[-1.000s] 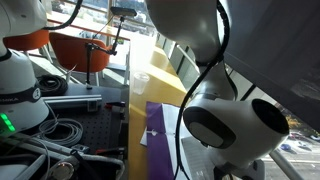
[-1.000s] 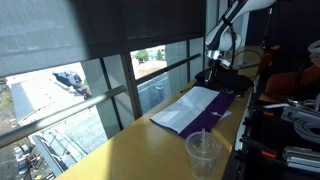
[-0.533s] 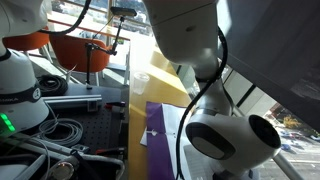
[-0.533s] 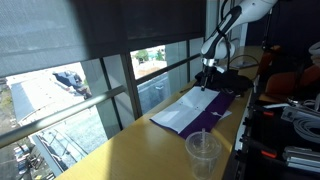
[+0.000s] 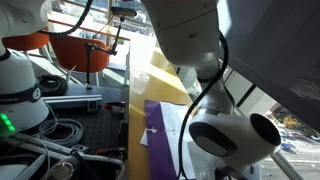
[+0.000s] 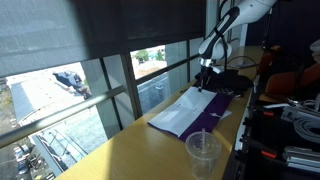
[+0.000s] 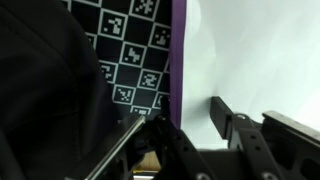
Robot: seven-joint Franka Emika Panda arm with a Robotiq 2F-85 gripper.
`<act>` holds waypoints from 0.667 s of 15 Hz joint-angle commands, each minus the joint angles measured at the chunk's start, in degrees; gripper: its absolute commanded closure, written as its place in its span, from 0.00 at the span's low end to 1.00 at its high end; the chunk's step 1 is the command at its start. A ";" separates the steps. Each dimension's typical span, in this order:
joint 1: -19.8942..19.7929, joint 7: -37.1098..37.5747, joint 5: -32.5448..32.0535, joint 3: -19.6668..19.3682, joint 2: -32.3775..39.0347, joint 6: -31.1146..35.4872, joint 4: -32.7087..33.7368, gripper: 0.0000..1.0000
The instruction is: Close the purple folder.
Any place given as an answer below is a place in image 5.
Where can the grey metal railing pole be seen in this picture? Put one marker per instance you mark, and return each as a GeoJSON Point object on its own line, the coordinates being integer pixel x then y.
{"type": "Point", "coordinates": [286, 166]}

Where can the purple cloth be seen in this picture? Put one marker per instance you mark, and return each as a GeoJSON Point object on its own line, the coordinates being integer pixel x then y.
{"type": "Point", "coordinates": [160, 150]}

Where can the dark grey partition panel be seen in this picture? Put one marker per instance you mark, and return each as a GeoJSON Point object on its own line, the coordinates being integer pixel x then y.
{"type": "Point", "coordinates": [276, 43]}

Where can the black perforated breadboard plate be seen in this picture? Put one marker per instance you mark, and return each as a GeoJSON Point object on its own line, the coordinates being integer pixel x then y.
{"type": "Point", "coordinates": [100, 126]}

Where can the black camera stand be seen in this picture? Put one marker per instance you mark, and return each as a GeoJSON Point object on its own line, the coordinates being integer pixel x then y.
{"type": "Point", "coordinates": [88, 63]}

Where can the clear plastic cup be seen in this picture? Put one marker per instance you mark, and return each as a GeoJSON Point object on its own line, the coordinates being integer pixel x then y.
{"type": "Point", "coordinates": [140, 81]}

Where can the white paper inside folder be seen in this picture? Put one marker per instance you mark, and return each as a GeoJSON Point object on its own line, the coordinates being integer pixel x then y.
{"type": "Point", "coordinates": [171, 116]}

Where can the aluminium extrusion bar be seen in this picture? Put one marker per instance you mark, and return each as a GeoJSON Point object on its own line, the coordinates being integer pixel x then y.
{"type": "Point", "coordinates": [70, 98]}

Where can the white printed sheet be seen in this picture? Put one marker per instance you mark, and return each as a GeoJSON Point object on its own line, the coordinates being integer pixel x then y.
{"type": "Point", "coordinates": [200, 160]}

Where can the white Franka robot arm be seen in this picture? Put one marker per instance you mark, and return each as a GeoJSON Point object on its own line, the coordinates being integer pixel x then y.
{"type": "Point", "coordinates": [186, 30]}

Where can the loose white paper sheet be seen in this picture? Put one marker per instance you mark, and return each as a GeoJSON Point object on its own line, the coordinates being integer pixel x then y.
{"type": "Point", "coordinates": [144, 138]}

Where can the black camera on stand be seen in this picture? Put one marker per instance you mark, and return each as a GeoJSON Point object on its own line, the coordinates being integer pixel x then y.
{"type": "Point", "coordinates": [123, 11]}

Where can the orange chair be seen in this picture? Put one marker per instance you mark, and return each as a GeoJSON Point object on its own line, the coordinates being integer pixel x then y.
{"type": "Point", "coordinates": [76, 53]}
{"type": "Point", "coordinates": [26, 41]}

